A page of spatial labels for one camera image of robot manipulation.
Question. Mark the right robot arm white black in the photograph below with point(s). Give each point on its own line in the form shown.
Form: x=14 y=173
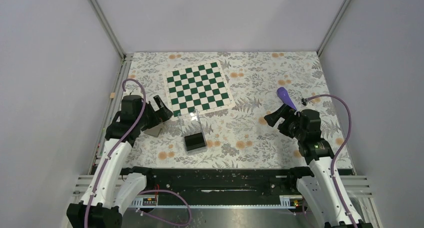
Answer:
x=319 y=181

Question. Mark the black credit card stack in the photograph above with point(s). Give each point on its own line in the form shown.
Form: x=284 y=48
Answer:
x=194 y=142

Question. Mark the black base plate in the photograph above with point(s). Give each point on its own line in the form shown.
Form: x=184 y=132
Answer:
x=224 y=187

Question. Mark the floral tablecloth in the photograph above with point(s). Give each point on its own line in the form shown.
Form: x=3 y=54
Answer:
x=238 y=137

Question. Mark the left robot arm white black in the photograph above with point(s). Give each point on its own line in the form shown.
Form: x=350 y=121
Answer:
x=101 y=206

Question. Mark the clear acrylic card box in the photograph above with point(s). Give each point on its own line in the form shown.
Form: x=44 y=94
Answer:
x=190 y=123

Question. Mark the purple pen-shaped tool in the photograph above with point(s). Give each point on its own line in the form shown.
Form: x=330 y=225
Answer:
x=283 y=95

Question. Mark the green white chessboard mat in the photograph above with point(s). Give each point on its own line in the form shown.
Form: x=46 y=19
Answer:
x=200 y=88

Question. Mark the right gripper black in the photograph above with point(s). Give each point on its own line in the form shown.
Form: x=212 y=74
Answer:
x=286 y=112

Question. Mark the beige leather card holder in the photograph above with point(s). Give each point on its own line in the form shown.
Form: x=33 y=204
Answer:
x=154 y=131

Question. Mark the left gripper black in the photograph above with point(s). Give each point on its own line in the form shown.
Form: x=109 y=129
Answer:
x=159 y=115

